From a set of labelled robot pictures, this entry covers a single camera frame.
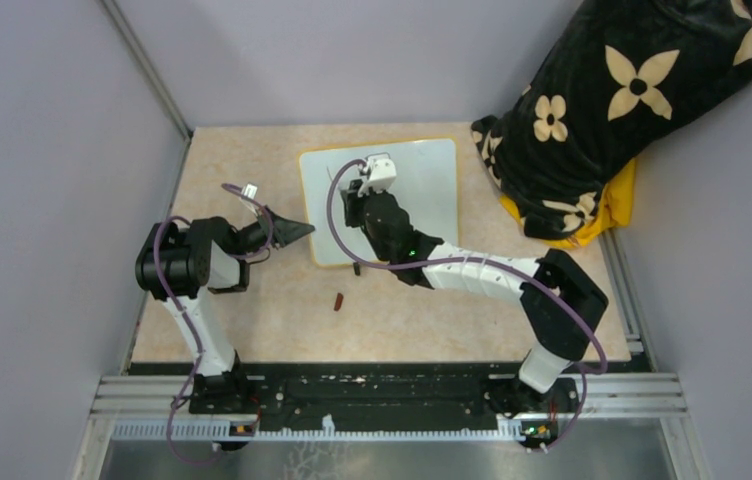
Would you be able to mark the red marker cap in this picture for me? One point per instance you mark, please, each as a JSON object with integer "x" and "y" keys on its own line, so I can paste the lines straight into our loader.
{"x": 338, "y": 302}

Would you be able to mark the aluminium frame post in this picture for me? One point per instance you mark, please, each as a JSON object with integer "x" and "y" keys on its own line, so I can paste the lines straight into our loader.
{"x": 143, "y": 62}

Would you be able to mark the yellow framed whiteboard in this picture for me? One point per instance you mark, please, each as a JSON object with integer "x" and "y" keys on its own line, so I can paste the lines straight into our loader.
{"x": 426, "y": 187}

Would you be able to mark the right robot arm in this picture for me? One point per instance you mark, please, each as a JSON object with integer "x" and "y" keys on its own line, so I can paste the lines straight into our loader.
{"x": 560, "y": 300}

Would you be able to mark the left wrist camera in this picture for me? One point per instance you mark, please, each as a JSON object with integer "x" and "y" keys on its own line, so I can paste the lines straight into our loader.
{"x": 249, "y": 190}

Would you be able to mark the aluminium frame rail right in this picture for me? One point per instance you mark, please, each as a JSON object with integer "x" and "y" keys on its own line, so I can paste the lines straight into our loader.
{"x": 650, "y": 392}

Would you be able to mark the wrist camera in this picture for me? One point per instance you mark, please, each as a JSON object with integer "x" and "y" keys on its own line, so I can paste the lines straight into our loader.
{"x": 378, "y": 174}
{"x": 249, "y": 190}

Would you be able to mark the yellow cloth under blanket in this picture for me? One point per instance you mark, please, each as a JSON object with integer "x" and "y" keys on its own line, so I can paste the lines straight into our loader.
{"x": 565, "y": 226}

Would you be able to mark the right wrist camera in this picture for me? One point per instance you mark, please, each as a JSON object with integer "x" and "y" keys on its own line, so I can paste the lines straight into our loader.
{"x": 378, "y": 174}

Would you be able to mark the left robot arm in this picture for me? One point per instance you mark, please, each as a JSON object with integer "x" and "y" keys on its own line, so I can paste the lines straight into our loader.
{"x": 184, "y": 268}

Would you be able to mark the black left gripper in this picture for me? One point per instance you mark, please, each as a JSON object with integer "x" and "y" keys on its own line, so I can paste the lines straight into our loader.
{"x": 285, "y": 231}

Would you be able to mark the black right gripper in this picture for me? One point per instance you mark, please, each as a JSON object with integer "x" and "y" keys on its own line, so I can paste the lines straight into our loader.
{"x": 354, "y": 201}

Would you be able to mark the black floral blanket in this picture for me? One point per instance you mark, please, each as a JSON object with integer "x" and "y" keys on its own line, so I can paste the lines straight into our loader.
{"x": 622, "y": 75}

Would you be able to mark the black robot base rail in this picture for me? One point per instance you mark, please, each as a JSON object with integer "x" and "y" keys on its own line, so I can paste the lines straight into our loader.
{"x": 371, "y": 400}

